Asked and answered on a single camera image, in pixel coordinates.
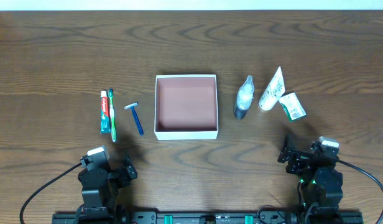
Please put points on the green white toothbrush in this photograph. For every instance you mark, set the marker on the green white toothbrush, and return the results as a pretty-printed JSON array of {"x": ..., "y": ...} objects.
[{"x": 112, "y": 115}]

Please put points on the red green toothpaste tube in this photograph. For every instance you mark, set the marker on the red green toothpaste tube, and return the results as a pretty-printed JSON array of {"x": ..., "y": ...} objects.
[{"x": 105, "y": 126}]

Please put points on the white leaf-print lotion tube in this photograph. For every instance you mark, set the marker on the white leaf-print lotion tube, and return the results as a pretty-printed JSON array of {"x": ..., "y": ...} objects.
[{"x": 273, "y": 92}]

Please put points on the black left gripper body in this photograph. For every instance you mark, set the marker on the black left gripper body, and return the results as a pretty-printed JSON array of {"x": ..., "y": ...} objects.
[{"x": 127, "y": 171}]

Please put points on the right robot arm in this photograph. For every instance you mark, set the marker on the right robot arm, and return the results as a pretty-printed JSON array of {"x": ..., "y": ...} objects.
[{"x": 320, "y": 185}]

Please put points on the black mounting rail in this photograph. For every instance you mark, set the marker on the black mounting rail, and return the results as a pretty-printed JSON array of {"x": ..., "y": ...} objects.
[{"x": 230, "y": 218}]

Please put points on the blue disposable razor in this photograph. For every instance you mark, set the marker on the blue disposable razor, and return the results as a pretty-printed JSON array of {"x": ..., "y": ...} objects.
[{"x": 135, "y": 116}]

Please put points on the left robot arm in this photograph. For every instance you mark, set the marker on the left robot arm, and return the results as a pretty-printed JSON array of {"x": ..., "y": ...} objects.
[{"x": 100, "y": 190}]

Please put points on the white square cardboard box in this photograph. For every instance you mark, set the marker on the white square cardboard box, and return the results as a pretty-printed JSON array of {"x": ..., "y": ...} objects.
[{"x": 186, "y": 107}]

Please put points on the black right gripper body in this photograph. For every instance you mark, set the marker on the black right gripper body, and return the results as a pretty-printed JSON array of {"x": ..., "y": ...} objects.
[{"x": 290, "y": 154}]

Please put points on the clear foaming soap bottle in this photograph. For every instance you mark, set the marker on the clear foaming soap bottle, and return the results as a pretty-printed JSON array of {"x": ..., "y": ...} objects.
[{"x": 244, "y": 98}]

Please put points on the green white soap packet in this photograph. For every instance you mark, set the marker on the green white soap packet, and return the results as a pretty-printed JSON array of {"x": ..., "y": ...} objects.
[{"x": 292, "y": 107}]

